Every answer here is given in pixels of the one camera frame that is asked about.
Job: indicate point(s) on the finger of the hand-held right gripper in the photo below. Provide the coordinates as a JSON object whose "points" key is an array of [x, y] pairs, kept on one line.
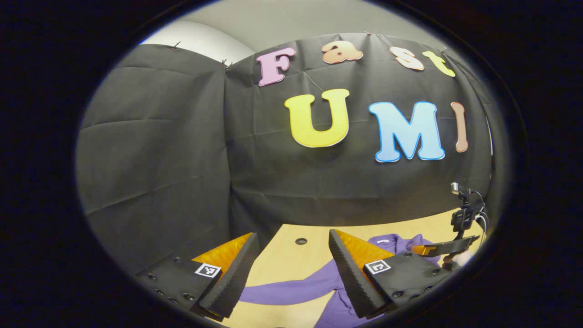
{"points": [[448, 248]]}

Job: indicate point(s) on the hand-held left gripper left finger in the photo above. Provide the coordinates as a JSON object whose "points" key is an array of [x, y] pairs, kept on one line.
{"points": [[234, 282]]}

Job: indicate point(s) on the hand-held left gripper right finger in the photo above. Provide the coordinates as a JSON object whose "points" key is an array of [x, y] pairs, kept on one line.
{"points": [[353, 278]]}

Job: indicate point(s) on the purple cardigan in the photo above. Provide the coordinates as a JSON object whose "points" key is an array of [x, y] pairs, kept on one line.
{"points": [[296, 289]]}

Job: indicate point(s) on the black backdrop cloth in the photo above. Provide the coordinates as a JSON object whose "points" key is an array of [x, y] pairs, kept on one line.
{"points": [[182, 136]]}

